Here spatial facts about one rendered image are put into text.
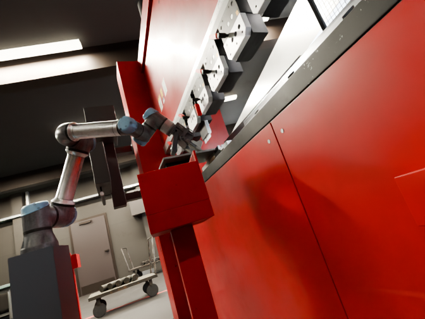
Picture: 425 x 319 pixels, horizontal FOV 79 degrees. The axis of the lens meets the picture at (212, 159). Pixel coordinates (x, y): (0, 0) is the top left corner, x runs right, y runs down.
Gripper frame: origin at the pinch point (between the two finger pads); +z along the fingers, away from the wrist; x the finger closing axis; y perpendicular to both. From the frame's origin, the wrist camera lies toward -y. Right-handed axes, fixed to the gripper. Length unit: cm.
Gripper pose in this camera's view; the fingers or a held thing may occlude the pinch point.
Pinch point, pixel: (200, 155)
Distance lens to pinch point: 134.9
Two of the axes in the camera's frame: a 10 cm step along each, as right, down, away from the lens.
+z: 8.1, 5.8, 0.6
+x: -3.1, 3.5, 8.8
